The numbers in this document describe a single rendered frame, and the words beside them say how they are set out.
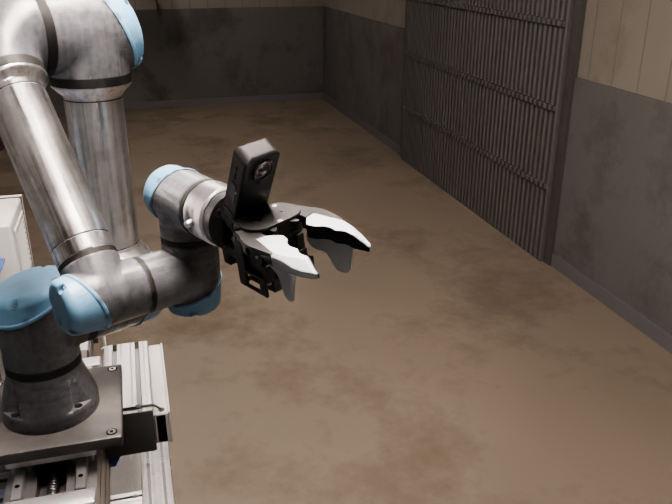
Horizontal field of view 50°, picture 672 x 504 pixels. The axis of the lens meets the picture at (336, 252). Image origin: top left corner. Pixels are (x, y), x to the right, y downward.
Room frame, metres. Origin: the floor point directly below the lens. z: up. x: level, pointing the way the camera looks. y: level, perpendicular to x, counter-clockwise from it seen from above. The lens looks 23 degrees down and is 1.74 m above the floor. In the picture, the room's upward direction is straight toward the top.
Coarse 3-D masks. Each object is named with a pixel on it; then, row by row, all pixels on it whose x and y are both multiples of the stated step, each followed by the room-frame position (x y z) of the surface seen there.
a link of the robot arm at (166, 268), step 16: (144, 256) 0.85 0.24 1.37; (160, 256) 0.86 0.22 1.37; (176, 256) 0.86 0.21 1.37; (192, 256) 0.86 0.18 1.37; (208, 256) 0.87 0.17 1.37; (160, 272) 0.83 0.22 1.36; (176, 272) 0.85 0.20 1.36; (192, 272) 0.86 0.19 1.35; (208, 272) 0.87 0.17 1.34; (160, 288) 0.82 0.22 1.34; (176, 288) 0.84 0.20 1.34; (192, 288) 0.85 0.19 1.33; (208, 288) 0.87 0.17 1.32; (160, 304) 0.83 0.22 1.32; (176, 304) 0.86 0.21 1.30; (192, 304) 0.86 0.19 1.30; (208, 304) 0.87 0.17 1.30
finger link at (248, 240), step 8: (240, 232) 0.73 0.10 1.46; (248, 232) 0.72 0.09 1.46; (264, 232) 0.73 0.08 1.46; (240, 240) 0.72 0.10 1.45; (248, 240) 0.71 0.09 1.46; (256, 240) 0.70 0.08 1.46; (248, 248) 0.69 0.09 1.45; (256, 248) 0.69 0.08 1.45; (264, 248) 0.68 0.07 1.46; (264, 256) 0.68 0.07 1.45
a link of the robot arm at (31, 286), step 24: (0, 288) 1.00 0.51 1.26; (24, 288) 0.99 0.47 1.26; (48, 288) 0.98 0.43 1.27; (0, 312) 0.96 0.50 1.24; (24, 312) 0.95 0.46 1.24; (48, 312) 0.96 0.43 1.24; (0, 336) 0.96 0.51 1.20; (24, 336) 0.95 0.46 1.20; (48, 336) 0.96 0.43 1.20; (72, 336) 0.99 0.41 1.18; (24, 360) 0.95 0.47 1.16; (48, 360) 0.96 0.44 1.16; (72, 360) 0.99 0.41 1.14
